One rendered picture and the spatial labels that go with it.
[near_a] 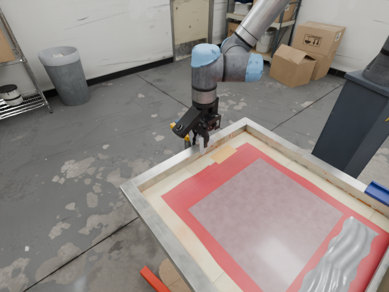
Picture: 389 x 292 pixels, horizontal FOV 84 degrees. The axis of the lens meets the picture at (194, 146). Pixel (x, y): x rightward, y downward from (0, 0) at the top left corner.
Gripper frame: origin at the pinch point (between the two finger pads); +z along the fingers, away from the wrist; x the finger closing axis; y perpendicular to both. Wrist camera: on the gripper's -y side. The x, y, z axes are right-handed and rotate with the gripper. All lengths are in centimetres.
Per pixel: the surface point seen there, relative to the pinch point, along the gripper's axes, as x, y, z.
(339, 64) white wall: 76, 380, 82
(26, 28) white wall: 309, -7, 18
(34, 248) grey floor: 77, -80, 101
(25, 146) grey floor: 205, -64, 104
